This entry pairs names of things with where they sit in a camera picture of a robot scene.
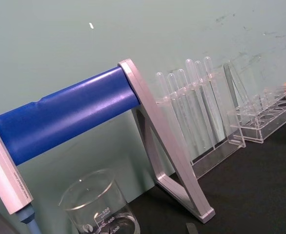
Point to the clear glass beaker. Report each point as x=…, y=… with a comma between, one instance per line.
x=96, y=195

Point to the black table cloth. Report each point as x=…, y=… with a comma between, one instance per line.
x=255, y=190

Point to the blue pipette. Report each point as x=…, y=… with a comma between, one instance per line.
x=29, y=219

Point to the pipette stand blue bar silver ends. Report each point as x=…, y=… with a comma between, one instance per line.
x=65, y=114

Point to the clear acrylic pipette rack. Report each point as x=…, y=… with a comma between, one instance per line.
x=221, y=97

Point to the small grey flat piece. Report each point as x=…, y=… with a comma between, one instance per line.
x=191, y=229

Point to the clear acrylic test tube rack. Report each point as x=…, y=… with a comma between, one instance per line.
x=267, y=119

